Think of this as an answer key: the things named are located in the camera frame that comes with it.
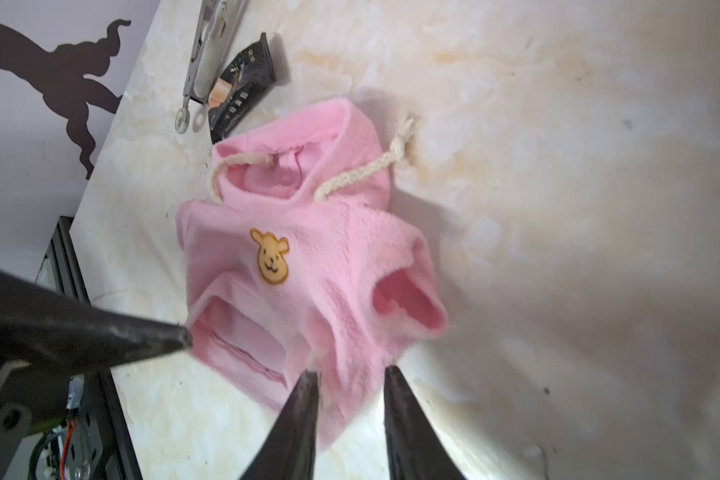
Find pink teddy hoodie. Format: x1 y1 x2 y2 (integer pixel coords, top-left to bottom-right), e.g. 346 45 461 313
176 98 448 448

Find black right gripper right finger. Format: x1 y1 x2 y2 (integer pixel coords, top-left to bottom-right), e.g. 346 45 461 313
383 365 465 480

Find metal kitchen tongs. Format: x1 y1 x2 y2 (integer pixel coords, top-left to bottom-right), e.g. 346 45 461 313
174 0 245 134

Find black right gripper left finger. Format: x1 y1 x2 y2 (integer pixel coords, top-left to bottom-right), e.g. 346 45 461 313
240 370 320 480

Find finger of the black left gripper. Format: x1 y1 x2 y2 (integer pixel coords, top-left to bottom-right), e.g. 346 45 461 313
0 271 192 375

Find black snack packet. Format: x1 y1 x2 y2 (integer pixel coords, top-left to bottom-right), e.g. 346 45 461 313
208 32 277 144

